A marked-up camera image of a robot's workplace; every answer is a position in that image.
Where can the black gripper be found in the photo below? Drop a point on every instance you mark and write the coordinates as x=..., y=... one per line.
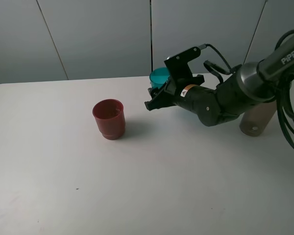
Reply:
x=185, y=93

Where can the teal transparent plastic cup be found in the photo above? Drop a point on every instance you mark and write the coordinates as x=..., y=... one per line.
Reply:
x=158, y=77

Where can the smoky transparent water bottle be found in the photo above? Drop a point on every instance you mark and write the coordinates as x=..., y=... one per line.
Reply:
x=255, y=121

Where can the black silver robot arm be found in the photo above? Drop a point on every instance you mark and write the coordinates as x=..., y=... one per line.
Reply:
x=247, y=85

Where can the red plastic cup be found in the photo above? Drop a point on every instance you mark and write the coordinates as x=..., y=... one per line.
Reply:
x=109, y=116

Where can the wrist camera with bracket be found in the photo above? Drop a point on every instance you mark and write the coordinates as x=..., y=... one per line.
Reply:
x=177, y=65

